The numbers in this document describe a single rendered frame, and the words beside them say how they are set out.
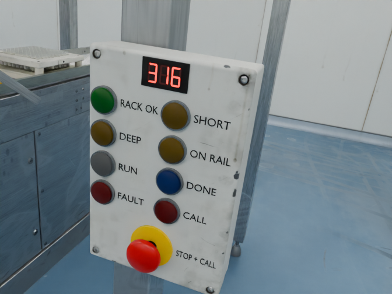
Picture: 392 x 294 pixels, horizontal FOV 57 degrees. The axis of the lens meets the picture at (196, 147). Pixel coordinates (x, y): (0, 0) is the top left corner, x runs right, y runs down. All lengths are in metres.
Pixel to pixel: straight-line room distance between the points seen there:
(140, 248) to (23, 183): 1.06
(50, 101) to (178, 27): 0.97
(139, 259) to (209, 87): 0.20
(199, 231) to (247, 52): 3.56
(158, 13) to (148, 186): 0.19
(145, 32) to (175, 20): 0.04
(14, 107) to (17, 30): 3.92
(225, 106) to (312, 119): 3.66
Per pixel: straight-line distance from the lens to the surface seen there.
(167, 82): 0.35
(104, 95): 0.38
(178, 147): 0.35
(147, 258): 0.41
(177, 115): 0.34
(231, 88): 0.33
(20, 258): 1.57
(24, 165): 1.41
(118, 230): 0.45
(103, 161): 0.40
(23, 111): 1.27
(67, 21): 1.87
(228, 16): 3.92
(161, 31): 0.41
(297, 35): 3.84
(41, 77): 1.30
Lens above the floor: 1.16
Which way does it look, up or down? 22 degrees down
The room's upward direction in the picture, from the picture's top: 7 degrees clockwise
